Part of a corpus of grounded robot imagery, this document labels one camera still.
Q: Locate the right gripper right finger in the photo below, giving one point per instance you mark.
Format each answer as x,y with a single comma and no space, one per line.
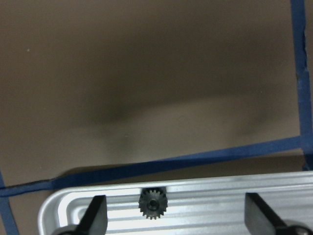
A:
261,219

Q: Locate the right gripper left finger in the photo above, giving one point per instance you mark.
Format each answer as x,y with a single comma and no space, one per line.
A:
93,222

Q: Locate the silver ribbed metal tray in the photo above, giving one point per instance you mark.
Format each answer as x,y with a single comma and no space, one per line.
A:
207,206

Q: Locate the black gear at tray edge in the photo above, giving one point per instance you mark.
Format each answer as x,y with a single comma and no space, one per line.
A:
153,202

